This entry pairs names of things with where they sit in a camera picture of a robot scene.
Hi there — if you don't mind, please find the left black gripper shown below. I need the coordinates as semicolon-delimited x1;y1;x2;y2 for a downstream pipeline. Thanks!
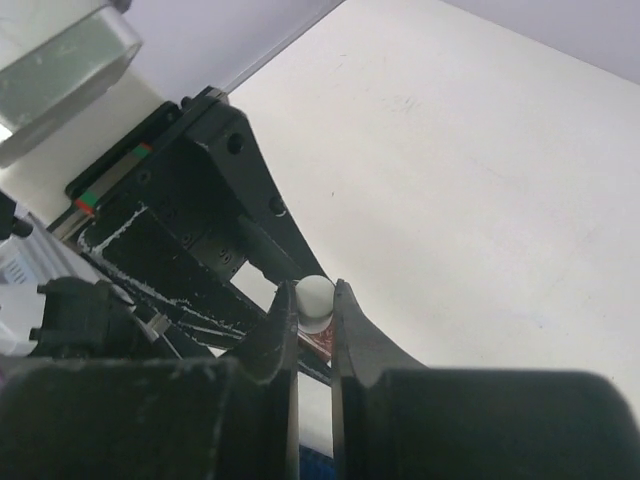
64;87;326;349

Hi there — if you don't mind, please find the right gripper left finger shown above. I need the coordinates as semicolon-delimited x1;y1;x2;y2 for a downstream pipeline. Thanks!
1;283;299;479

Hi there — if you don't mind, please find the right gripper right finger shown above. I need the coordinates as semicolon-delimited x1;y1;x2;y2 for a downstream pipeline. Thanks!
331;281;639;479

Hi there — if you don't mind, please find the pink nail polish bottle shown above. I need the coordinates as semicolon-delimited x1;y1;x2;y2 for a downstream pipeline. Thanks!
299;325;333;362

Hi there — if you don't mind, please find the nail polish brush cap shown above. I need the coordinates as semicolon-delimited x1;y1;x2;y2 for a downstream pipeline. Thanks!
295;275;335;334

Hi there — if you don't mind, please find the blue plaid sleeve forearm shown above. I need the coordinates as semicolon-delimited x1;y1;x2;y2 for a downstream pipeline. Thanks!
299;445;336;480

